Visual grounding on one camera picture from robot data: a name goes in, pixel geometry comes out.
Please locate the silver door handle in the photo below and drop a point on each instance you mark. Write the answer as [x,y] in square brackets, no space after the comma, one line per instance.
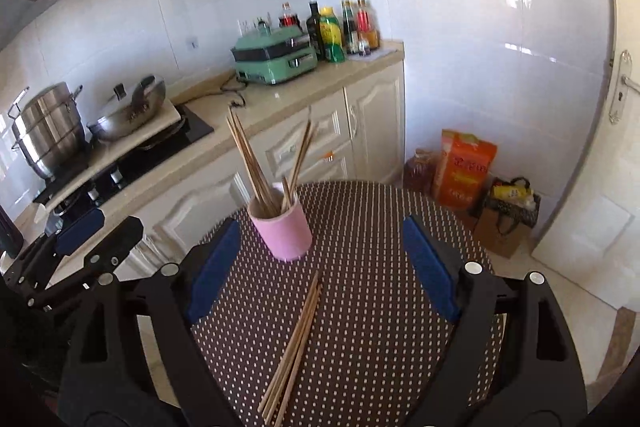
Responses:
[622,85]

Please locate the orange rice bag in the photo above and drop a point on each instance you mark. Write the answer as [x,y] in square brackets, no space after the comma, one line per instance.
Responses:
[462,169]

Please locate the dark olive oil bottle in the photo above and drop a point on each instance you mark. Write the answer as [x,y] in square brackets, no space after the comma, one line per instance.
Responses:
[314,31]

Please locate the yellow green bottle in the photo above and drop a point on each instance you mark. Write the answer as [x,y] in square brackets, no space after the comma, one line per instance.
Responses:
[331,35]

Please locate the red sauce bottle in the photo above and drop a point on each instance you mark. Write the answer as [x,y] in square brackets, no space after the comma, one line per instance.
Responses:
[366,26]

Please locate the pink cup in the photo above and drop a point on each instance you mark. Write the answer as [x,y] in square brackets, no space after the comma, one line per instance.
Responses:
[288,236]

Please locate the wooden chopstick in cup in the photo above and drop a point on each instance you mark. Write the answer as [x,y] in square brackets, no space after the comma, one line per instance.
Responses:
[284,205]
[257,178]
[300,158]

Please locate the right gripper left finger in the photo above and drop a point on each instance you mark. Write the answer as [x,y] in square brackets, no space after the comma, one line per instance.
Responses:
[106,381]

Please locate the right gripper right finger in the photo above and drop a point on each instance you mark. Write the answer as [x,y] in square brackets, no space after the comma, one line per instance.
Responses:
[537,380]

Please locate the green electric grill appliance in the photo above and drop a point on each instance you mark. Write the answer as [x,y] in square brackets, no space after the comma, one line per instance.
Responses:
[272,56]

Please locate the dark soy sauce bottle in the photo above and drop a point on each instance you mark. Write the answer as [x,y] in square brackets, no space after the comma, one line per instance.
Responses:
[350,31]

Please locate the brown dotted table mat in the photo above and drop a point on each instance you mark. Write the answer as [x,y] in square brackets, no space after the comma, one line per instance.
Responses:
[375,341]

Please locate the bag with yellow items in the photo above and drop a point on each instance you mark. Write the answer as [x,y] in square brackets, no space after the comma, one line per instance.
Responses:
[514,202]

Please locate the wooden chopstick on table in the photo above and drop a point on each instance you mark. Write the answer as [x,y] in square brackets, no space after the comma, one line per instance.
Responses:
[292,356]
[292,366]
[295,346]

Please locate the stainless steel stock pot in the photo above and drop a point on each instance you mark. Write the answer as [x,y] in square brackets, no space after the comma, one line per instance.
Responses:
[47,129]

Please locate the steel wok with lid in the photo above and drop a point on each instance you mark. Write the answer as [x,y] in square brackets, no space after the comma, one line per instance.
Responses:
[128,109]

